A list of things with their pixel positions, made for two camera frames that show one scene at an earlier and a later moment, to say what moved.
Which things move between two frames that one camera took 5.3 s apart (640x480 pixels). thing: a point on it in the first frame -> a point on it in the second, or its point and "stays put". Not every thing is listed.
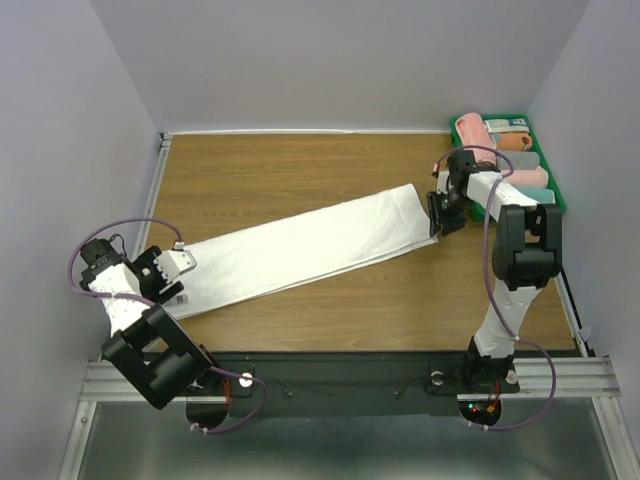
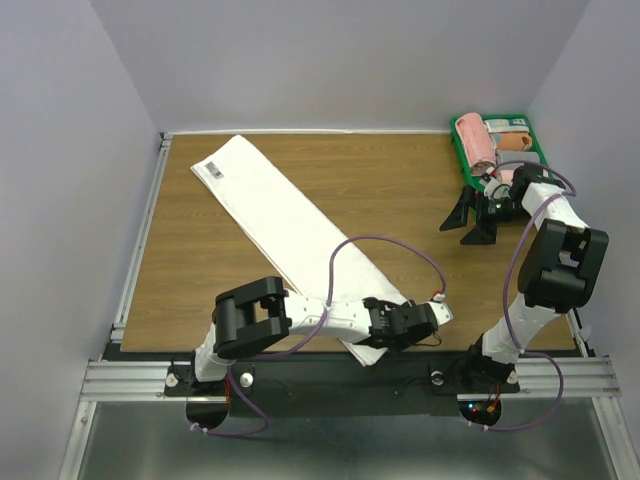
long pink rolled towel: (475, 132) stays put
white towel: (301, 248) -> (289, 235)
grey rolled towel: (518, 161) stays put
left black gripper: (147, 260) -> (408, 342)
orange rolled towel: (514, 141) stays put
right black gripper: (437, 217) -> (459, 216)
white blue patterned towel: (507, 125) stays put
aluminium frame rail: (113, 381) stays put
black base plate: (342, 385) stays put
